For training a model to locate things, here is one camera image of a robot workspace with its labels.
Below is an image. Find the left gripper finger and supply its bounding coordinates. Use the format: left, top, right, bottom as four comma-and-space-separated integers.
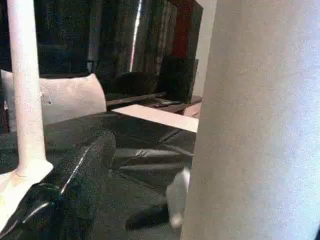
0, 131, 117, 240

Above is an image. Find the black work mat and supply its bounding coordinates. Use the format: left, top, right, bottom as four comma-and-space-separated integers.
0, 111, 199, 240

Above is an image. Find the white plastic table leg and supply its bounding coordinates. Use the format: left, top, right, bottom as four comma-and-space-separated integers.
6, 0, 54, 179
180, 0, 320, 240

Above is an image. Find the black sofa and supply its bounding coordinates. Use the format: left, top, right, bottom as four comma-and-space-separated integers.
37, 45, 168, 108

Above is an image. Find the white flat board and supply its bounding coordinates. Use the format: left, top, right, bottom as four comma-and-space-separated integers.
111, 103, 201, 134

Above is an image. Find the white plastic table top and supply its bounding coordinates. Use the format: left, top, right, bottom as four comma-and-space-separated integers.
0, 161, 54, 232

